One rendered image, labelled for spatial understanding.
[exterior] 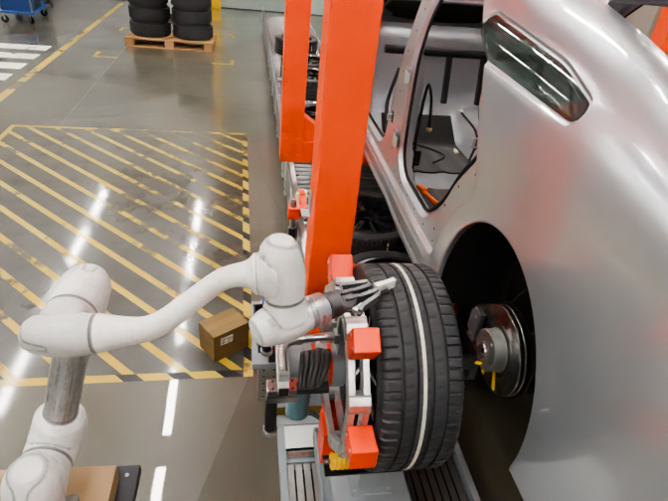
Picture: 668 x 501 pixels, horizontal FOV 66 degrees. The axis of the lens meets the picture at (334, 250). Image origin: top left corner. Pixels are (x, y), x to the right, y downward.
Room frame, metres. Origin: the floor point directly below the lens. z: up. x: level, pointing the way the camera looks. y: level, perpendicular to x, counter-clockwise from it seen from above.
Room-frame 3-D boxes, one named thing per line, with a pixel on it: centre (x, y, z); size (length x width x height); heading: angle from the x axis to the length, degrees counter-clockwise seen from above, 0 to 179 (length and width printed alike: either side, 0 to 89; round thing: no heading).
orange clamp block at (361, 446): (0.93, -0.13, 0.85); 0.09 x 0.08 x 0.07; 11
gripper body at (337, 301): (1.12, -0.03, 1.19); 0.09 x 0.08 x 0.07; 126
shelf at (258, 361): (1.81, 0.25, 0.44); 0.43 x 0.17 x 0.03; 11
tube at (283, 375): (1.11, 0.04, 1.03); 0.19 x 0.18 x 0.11; 101
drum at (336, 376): (1.22, 0.00, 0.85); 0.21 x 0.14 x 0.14; 101
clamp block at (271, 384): (1.03, 0.10, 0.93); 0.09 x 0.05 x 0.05; 101
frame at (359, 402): (1.23, -0.07, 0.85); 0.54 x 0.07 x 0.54; 11
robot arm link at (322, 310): (1.08, 0.03, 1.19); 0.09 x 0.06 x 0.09; 36
